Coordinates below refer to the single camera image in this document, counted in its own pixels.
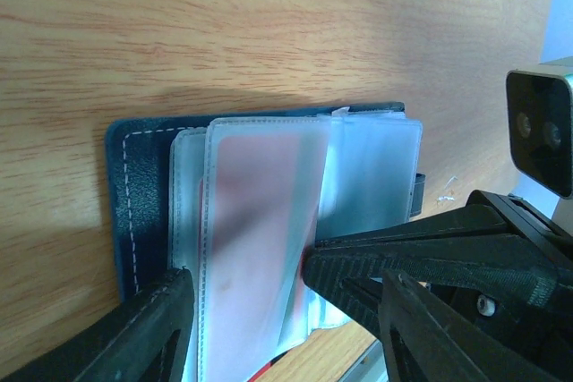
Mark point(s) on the aluminium front rail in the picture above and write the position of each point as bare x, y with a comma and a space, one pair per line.
369, 367

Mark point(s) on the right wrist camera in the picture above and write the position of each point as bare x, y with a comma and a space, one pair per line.
539, 103

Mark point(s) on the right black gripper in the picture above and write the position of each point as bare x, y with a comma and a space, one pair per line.
498, 262

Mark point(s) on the dark blue card holder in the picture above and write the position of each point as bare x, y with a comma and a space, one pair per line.
160, 176

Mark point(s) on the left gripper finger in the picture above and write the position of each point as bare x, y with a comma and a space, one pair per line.
145, 338

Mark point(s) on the plain red card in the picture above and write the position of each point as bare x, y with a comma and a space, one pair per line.
262, 212

